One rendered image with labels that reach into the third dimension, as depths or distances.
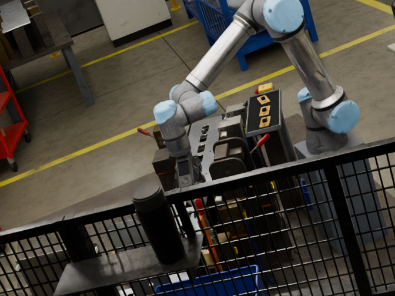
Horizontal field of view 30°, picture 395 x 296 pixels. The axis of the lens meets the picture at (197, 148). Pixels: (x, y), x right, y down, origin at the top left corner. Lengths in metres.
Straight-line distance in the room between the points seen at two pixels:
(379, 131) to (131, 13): 4.81
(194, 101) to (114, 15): 7.01
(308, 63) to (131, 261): 0.96
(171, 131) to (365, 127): 3.14
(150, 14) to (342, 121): 6.98
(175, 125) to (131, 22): 7.07
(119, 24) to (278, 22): 7.06
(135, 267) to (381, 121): 3.73
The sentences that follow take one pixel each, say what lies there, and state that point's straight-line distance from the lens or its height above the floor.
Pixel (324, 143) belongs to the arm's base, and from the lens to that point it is 2.64.
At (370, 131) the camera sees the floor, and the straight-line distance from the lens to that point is 5.20.
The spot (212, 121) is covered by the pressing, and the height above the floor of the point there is 1.00.
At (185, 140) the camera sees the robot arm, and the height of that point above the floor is 1.42.
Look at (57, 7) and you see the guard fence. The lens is 10.00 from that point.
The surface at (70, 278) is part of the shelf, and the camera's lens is 1.82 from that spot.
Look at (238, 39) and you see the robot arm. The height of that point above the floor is 1.61.
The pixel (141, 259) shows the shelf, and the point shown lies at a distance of 1.76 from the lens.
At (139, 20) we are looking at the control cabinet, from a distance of 9.30.
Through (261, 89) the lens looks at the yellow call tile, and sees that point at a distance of 3.21.
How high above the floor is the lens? 2.31
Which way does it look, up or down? 24 degrees down
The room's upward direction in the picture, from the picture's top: 20 degrees counter-clockwise
